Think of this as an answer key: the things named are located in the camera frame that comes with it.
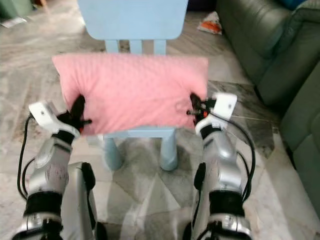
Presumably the white paper sheet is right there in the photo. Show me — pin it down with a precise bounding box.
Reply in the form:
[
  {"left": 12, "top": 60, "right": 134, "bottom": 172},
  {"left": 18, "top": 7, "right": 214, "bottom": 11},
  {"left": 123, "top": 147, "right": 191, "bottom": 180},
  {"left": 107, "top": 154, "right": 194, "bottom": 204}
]
[{"left": 1, "top": 17, "right": 28, "bottom": 28}]

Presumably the green plastic bin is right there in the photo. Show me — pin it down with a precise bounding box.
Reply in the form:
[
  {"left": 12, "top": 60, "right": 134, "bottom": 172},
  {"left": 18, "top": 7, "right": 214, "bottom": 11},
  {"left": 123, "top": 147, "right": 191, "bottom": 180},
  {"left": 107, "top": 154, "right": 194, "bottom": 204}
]
[{"left": 0, "top": 0, "right": 33, "bottom": 20}]

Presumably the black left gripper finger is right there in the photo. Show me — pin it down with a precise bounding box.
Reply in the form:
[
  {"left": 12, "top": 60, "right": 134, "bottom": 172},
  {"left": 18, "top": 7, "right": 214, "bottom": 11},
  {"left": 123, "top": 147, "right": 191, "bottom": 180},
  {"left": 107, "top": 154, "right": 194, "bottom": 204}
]
[{"left": 71, "top": 95, "right": 86, "bottom": 121}]

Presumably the pink dotted pillow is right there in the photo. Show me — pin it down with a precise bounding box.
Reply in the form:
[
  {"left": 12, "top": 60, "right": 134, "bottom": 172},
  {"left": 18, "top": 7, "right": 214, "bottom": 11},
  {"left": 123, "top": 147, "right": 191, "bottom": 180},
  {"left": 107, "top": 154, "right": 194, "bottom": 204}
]
[{"left": 52, "top": 53, "right": 210, "bottom": 137}]

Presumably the light blue kids chair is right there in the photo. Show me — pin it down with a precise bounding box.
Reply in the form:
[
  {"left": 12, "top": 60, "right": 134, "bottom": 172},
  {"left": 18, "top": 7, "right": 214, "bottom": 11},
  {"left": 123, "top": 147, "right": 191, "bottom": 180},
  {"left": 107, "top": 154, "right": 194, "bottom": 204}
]
[{"left": 77, "top": 0, "right": 189, "bottom": 172}]

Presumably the green leather three-seat sofa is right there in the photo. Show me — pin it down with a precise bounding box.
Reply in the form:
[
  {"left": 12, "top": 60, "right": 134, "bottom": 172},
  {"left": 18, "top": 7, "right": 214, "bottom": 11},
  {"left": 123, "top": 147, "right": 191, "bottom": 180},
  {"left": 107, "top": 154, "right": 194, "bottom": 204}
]
[{"left": 216, "top": 0, "right": 320, "bottom": 206}]

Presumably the orange snack packet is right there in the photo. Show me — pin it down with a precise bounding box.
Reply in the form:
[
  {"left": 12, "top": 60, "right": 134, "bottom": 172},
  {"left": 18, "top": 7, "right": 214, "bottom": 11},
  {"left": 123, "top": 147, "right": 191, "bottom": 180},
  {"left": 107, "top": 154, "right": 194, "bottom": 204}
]
[{"left": 197, "top": 11, "right": 223, "bottom": 35}]

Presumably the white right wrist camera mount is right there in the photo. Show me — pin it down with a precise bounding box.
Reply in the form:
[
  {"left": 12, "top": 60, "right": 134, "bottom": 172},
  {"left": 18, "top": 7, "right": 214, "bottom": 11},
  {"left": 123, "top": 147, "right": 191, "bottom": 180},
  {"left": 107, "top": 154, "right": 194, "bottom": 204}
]
[{"left": 211, "top": 92, "right": 238, "bottom": 121}]

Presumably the silver right robot leg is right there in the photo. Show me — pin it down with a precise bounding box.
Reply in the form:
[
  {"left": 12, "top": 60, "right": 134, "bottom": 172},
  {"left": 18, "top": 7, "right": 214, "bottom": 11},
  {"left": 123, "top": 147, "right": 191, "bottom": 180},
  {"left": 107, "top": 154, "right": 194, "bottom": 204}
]
[{"left": 182, "top": 162, "right": 211, "bottom": 240}]

